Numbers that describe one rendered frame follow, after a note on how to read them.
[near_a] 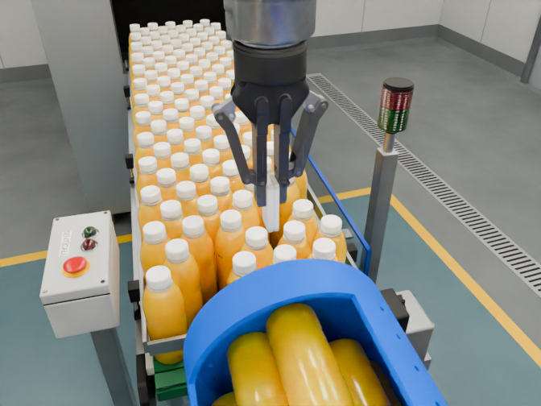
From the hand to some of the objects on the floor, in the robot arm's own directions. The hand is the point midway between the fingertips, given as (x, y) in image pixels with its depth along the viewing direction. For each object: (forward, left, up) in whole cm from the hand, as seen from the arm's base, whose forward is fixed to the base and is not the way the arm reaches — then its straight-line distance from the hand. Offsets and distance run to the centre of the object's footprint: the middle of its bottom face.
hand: (270, 202), depth 60 cm
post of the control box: (-32, +6, -129) cm, 133 cm away
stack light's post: (+30, +32, -132) cm, 139 cm away
